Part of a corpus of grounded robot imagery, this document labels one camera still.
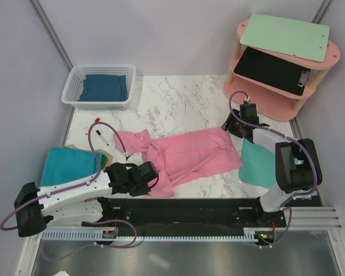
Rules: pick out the folded green t-shirt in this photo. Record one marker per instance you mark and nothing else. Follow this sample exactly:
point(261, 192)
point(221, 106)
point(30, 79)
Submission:
point(104, 161)

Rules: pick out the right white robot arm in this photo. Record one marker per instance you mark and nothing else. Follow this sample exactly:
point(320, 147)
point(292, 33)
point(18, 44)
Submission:
point(274, 200)

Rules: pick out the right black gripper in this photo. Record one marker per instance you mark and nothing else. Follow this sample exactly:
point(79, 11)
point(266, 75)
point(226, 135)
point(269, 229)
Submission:
point(225, 126)

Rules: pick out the black marker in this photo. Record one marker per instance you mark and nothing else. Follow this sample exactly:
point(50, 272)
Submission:
point(102, 137)

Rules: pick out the folded teal t-shirt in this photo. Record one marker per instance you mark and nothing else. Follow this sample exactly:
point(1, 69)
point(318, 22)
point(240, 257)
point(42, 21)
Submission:
point(54, 168)

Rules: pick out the light green board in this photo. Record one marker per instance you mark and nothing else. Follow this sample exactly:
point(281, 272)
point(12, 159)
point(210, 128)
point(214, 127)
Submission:
point(283, 35)

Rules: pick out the white plastic basket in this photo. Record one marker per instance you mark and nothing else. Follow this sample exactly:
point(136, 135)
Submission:
point(74, 85)

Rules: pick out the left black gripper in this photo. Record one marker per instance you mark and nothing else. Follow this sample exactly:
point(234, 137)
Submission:
point(143, 190)

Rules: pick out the white cable duct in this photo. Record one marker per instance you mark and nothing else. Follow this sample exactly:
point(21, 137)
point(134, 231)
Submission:
point(99, 235)

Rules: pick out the dark blue t-shirt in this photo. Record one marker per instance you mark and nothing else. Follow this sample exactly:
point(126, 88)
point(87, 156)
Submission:
point(104, 88)

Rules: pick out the folded tan t-shirt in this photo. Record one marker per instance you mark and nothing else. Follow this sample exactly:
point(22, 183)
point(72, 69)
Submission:
point(82, 163)

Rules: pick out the black clipboard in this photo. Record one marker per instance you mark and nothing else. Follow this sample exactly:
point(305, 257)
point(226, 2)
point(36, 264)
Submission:
point(272, 71)

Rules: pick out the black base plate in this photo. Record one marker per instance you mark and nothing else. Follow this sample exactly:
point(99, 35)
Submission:
point(125, 227)

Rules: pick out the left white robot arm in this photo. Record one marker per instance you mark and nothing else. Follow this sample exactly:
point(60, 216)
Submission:
point(82, 202)

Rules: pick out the pink t-shirt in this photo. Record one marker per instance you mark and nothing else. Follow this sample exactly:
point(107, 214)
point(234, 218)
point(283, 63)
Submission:
point(182, 158)

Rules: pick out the pink three-tier shelf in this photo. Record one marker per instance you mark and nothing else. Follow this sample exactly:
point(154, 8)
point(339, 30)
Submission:
point(272, 102)

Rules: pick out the aluminium rail frame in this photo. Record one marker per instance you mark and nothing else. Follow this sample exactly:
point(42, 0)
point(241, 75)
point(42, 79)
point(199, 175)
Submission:
point(313, 214)

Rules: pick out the teal folding board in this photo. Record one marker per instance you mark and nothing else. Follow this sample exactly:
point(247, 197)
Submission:
point(284, 166)

